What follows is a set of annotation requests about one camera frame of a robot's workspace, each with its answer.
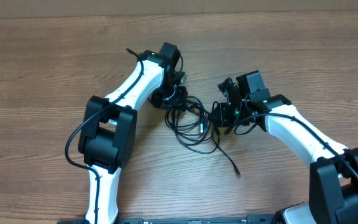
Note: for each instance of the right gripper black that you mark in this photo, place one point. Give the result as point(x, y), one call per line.
point(222, 111)

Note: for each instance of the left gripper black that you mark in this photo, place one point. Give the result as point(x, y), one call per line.
point(179, 101)

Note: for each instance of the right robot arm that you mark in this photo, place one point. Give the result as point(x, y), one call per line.
point(333, 167)

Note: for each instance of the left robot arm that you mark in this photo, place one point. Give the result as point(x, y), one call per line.
point(107, 135)

